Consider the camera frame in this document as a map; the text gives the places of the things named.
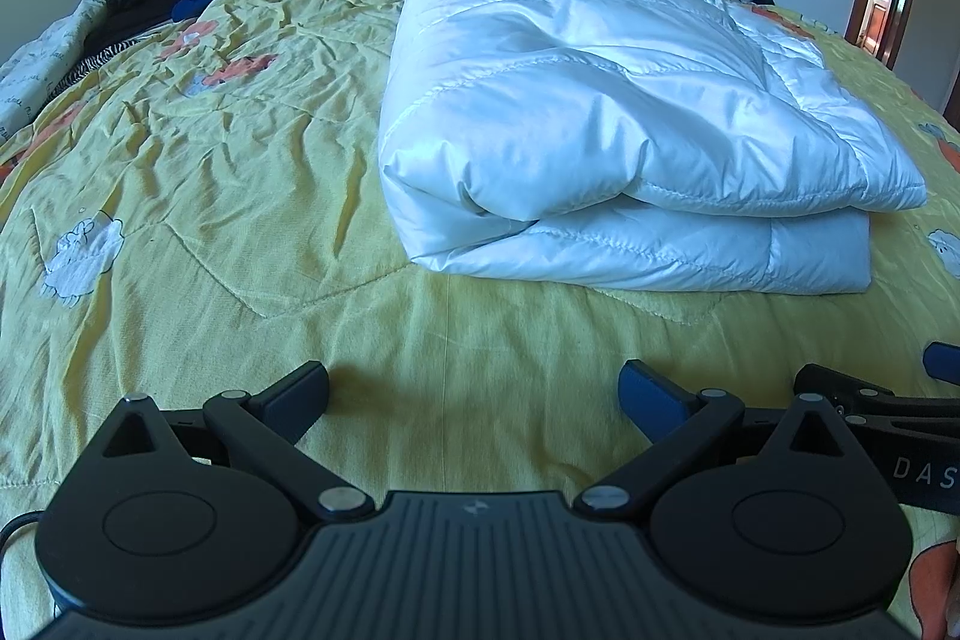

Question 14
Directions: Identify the yellow printed bedspread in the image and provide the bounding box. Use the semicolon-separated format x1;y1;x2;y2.
0;0;960;640

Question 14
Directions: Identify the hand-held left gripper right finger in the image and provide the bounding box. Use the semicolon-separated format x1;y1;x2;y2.
571;361;852;525

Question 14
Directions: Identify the black cable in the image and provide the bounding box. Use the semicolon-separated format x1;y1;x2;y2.
0;509;44;557

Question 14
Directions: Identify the black white striped cloth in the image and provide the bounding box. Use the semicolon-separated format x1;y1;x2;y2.
43;35;164;103

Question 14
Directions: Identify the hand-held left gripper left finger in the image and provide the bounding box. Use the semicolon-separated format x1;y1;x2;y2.
101;361;375;522

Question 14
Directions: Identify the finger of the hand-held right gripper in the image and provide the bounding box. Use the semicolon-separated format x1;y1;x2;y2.
922;340;960;384
793;363;960;434

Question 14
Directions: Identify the white duvet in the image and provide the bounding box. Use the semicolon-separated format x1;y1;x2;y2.
377;0;931;298

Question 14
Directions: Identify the white printed quilt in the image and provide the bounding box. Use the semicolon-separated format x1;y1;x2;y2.
0;0;115;140

